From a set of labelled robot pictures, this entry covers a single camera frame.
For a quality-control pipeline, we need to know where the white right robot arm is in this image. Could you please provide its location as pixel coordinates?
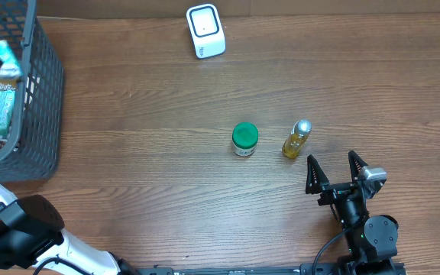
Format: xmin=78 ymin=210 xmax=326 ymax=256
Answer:
xmin=306 ymin=150 xmax=406 ymax=274

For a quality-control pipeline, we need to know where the yellow liquid bottle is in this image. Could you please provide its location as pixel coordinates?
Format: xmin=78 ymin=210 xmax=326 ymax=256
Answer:
xmin=282 ymin=120 xmax=312 ymax=158

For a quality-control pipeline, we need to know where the green lid jar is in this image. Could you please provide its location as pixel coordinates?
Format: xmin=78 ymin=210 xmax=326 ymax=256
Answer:
xmin=231 ymin=122 xmax=259 ymax=157

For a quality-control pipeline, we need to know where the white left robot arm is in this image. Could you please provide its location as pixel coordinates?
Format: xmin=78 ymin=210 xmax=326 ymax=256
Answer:
xmin=0 ymin=131 xmax=138 ymax=274

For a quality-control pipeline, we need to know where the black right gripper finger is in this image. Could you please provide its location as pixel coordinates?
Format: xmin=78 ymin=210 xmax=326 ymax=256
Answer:
xmin=348 ymin=150 xmax=367 ymax=182
xmin=306 ymin=154 xmax=329 ymax=194

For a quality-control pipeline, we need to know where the grey plastic mesh basket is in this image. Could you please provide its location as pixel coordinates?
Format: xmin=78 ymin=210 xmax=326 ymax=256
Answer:
xmin=0 ymin=0 xmax=65 ymax=183

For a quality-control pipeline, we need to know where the white barcode scanner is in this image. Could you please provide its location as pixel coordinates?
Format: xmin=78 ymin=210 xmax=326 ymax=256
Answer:
xmin=186 ymin=3 xmax=226 ymax=59

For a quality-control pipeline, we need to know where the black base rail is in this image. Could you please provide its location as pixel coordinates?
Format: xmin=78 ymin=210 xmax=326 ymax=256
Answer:
xmin=135 ymin=261 xmax=408 ymax=275

